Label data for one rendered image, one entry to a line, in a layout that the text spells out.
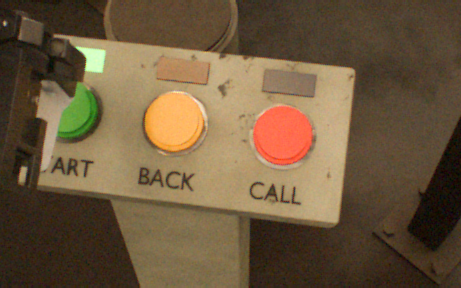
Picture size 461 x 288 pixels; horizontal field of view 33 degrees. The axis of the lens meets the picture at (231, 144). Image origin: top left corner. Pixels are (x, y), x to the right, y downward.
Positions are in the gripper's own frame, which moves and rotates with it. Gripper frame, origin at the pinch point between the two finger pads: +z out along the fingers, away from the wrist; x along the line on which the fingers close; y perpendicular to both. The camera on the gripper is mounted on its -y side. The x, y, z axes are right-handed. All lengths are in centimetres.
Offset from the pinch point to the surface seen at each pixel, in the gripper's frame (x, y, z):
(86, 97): 1.2, -0.8, 5.5
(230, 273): 11.5, 9.9, 23.4
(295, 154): 15.9, 1.4, 5.5
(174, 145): 7.7, 1.7, 5.6
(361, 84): 25, -22, 79
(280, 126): 14.7, -0.4, 5.5
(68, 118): 0.2, 0.8, 5.5
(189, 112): 8.4, -0.6, 5.5
